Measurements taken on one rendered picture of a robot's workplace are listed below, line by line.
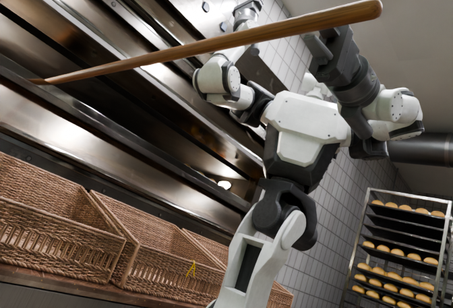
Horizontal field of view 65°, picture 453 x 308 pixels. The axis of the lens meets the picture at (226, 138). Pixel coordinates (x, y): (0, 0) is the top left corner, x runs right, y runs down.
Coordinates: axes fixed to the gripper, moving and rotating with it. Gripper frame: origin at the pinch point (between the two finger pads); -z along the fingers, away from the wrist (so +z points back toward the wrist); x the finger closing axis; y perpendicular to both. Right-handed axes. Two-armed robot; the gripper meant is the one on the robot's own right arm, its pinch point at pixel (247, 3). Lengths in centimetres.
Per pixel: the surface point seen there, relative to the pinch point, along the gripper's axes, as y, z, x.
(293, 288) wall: -220, 40, -81
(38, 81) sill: 27, 31, -79
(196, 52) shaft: 27, 66, 8
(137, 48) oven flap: 1, -9, -63
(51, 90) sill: 21, 31, -79
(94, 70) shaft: 26, 45, -39
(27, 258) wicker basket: 13, 100, -54
